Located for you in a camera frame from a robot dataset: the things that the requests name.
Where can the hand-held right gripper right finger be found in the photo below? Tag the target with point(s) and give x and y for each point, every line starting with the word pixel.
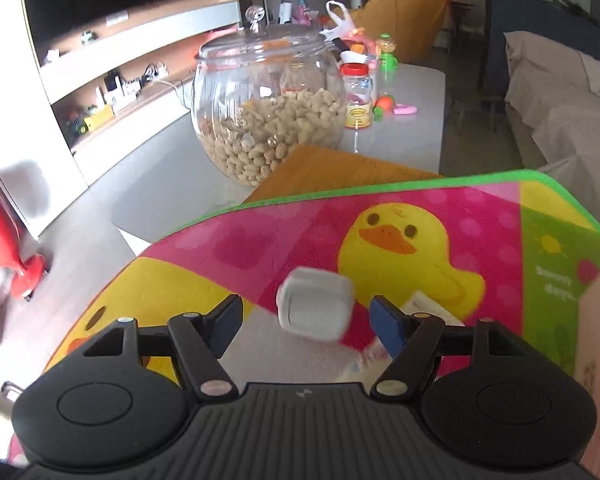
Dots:
pixel 387 325

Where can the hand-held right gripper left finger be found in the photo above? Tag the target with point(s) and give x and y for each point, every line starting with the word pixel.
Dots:
pixel 227 322

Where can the white USB charger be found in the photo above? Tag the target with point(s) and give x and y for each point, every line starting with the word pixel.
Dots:
pixel 310 310

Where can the colourful cartoon play mat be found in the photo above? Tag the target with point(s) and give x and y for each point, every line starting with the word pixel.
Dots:
pixel 430 220

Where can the orange textured mat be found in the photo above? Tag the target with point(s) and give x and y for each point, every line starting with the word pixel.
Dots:
pixel 330 170

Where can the glass jar of peanuts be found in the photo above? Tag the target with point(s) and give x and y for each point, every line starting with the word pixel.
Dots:
pixel 260 125

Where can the flat pink toy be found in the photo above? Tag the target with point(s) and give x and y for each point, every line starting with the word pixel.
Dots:
pixel 405 108

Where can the orange toy carrot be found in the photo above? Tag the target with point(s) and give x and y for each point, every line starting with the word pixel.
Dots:
pixel 385 103

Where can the small red-lidded plastic jar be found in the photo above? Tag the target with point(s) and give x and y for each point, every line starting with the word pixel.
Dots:
pixel 357 105

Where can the yellow toy truck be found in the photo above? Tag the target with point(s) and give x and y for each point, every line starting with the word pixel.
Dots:
pixel 92 119

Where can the green toy candy dispenser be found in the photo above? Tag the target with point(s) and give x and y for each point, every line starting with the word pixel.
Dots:
pixel 387 62

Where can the grey sofa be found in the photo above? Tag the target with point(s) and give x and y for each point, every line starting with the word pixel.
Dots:
pixel 560 110

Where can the white television cabinet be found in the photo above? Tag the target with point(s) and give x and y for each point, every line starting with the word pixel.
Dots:
pixel 145 30

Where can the white plastic bag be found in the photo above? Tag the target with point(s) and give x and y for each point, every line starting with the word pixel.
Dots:
pixel 341 20

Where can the yellow armchair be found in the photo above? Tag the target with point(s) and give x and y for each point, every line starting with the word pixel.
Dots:
pixel 400 5

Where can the dark blue cabinet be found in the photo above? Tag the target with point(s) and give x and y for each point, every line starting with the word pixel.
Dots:
pixel 530 15

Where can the black television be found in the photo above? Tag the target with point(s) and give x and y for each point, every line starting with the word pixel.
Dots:
pixel 110 0

